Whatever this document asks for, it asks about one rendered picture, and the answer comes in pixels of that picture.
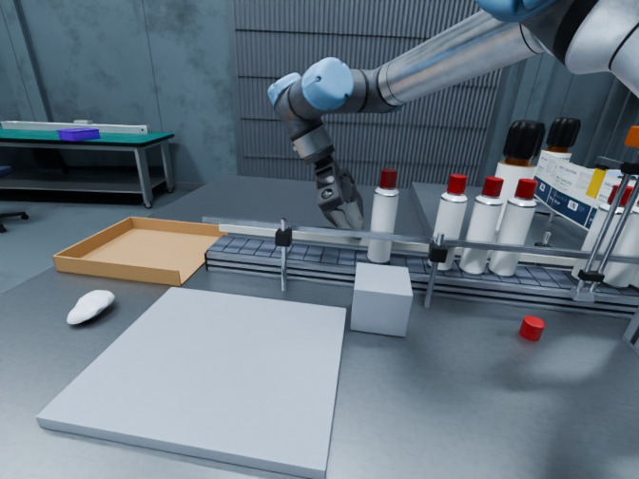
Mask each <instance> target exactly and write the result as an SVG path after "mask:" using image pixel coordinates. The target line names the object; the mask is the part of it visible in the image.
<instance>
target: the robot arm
mask: <svg viewBox="0 0 639 479"><path fill-rule="evenodd" d="M475 1H476V3H477V4H478V5H479V6H480V7H481V8H482V10H481V11H480V12H478V13H476V14H474V15H472V16H471V17H469V18H467V19H465V20H463V21H462V22H460V23H458V24H456V25H454V26H453V27H451V28H449V29H446V30H445V31H443V32H441V33H439V34H438V35H437V36H435V37H433V38H431V39H429V40H428V41H426V42H424V43H422V44H420V45H419V46H417V47H415V48H412V49H411V50H409V51H407V52H405V53H403V54H402V55H400V56H398V57H397V58H395V59H394V60H392V61H390V62H388V63H386V64H384V65H382V66H381V67H378V68H376V69H373V70H365V69H349V67H348V66H346V64H345V63H343V62H342V61H340V60H339V59H337V58H333V57H329V58H325V59H322V60H321V61H319V62H318V63H316V64H314V65H312V66H311V67H309V68H308V69H307V71H306V72H305V73H304V74H303V75H302V76H301V77H300V75H299V74H298V73H291V74H289V75H287V76H285V77H283V78H281V79H279V80H278V81H277V82H276V83H275V84H273V85H272V86H271V87H269V88H268V96H269V98H270V100H271V102H272V105H273V108H274V110H275V111H276V112H277V114H278V115H279V117H280V119H281V122H282V124H283V126H284V128H285V130H286V132H287V133H288V135H289V137H290V139H291V141H292V142H293V144H294V146H293V149H294V151H296V150H298V153H299V155H300V158H301V159H304V160H303V162H304V164H305V166H307V165H310V164H312V163H313V164H314V165H315V166H316V168H314V174H315V183H316V191H317V200H318V206H319V208H320V210H321V211H322V213H323V215H324V217H325V218H327V219H328V220H329V221H330V222H331V223H332V224H334V225H335V226H336V227H337V228H347V229H353V228H352V226H351V223H350V222H348V221H347V219H346V217H345V212H344V210H343V209H338V206H340V205H343V203H344V202H346V203H349V199H350V203H349V204H348V206H347V208H346V211H347V213H348V215H349V216H350V217H351V218H352V219H353V222H354V226H355V227H356V229H358V230H364V216H363V199H362V196H361V195H360V193H359V192H358V191H357V186H356V184H355V182H354V180H353V178H352V176H351V174H350V172H349V169H348V167H345V168H343V169H341V170H340V169H339V166H338V164H337V162H336V160H335V158H334V156H333V154H332V153H333V152H334V151H335V150H336V149H335V148H334V146H333V145H332V144H331V143H332V139H331V137H330V135H329V133H328V131H327V129H326V127H325V125H324V123H323V121H322V119H321V116H322V115H325V114H350V113H379V114H387V113H390V112H396V111H399V110H400V109H402V107H403V106H404V105H405V104H406V103H408V102H411V101H413V100H415V99H418V98H421V97H424V96H426V95H429V94H432V93H435V92H437V91H440V90H442V89H445V88H447V87H450V86H454V85H457V84H460V83H463V82H465V81H468V80H471V79H473V78H475V77H478V76H481V75H483V74H486V73H489V72H492V71H494V70H497V69H500V68H503V67H506V66H509V65H512V64H514V63H517V62H520V61H522V60H525V59H528V58H531V57H533V56H535V55H538V54H541V53H543V52H547V53H549V54H550V55H552V56H555V57H556V58H557V59H558V60H559V61H560V62H561V63H562V64H563V65H564V66H565V67H566V68H567V69H568V70H569V71H570V72H571V73H574V74H587V73H594V72H602V71H609V72H612V73H613V74H614V75H615V76H616V77H617V78H618V79H619V80H620V81H621V82H622V83H623V84H624V85H625V86H627V87H628V88H629V89H630V90H631V91H632V92H633V93H634V94H635V95H636V96H637V97H638V98H639V0H475ZM305 134H306V135H305ZM349 179H350V181H351V182H349ZM351 183H352V184H351ZM352 185H353V186H352Z"/></svg>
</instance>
